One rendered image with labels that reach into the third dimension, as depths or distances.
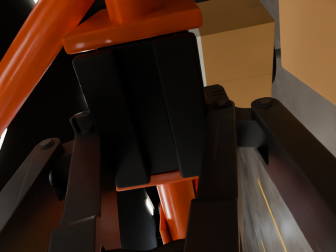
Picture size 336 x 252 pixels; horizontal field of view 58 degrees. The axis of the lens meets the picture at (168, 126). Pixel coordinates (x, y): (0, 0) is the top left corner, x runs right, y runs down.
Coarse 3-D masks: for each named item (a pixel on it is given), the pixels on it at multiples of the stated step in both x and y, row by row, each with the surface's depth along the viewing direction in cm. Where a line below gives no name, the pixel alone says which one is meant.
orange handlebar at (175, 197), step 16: (112, 0) 13; (128, 0) 13; (144, 0) 13; (112, 16) 13; (128, 16) 13; (160, 192) 18; (176, 192) 18; (192, 192) 19; (160, 208) 21; (176, 208) 18; (160, 224) 20; (176, 224) 19
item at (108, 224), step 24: (72, 120) 14; (96, 144) 13; (72, 168) 12; (96, 168) 11; (72, 192) 10; (96, 192) 10; (72, 216) 9; (96, 216) 8; (72, 240) 8; (96, 240) 8
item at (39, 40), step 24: (48, 0) 15; (72, 0) 15; (24, 24) 16; (48, 24) 15; (72, 24) 16; (24, 48) 16; (48, 48) 16; (0, 72) 16; (24, 72) 16; (0, 96) 17; (24, 96) 18; (0, 120) 18
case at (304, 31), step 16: (288, 0) 29; (304, 0) 26; (320, 0) 23; (288, 16) 30; (304, 16) 26; (320, 16) 23; (288, 32) 31; (304, 32) 27; (320, 32) 24; (288, 48) 32; (304, 48) 28; (320, 48) 24; (288, 64) 32; (304, 64) 28; (320, 64) 25; (304, 80) 29; (320, 80) 25
